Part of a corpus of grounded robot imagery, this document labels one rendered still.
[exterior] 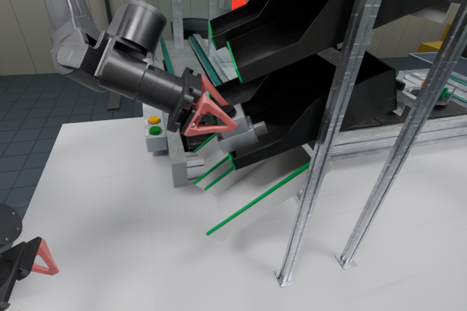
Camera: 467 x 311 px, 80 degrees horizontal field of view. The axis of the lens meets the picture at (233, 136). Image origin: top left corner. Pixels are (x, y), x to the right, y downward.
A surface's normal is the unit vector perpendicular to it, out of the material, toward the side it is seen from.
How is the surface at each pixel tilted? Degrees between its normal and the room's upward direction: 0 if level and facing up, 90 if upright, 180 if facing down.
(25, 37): 90
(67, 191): 0
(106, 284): 0
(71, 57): 46
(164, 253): 0
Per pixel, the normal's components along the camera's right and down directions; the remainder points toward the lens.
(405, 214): 0.05, -0.82
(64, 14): -0.36, -0.38
